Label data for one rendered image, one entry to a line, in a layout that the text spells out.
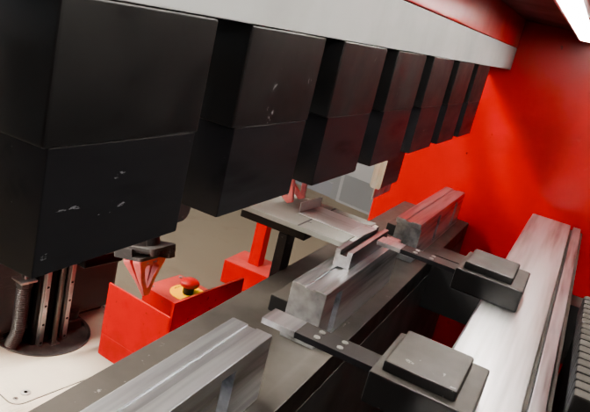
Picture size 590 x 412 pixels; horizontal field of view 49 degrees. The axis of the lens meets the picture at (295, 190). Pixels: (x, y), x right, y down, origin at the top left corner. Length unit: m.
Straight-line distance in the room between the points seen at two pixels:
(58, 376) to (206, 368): 1.23
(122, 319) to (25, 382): 0.70
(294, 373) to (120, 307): 0.42
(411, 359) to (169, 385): 0.26
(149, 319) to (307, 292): 0.33
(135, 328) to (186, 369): 0.50
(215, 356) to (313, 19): 0.39
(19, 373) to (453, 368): 1.41
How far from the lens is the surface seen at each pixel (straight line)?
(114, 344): 1.28
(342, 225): 1.21
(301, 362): 0.98
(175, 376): 0.72
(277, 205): 1.24
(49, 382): 1.91
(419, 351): 0.75
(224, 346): 0.79
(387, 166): 1.12
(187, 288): 1.30
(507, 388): 0.86
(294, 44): 0.60
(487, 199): 2.01
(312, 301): 0.99
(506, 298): 1.10
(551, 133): 1.97
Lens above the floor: 1.36
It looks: 15 degrees down
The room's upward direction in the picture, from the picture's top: 14 degrees clockwise
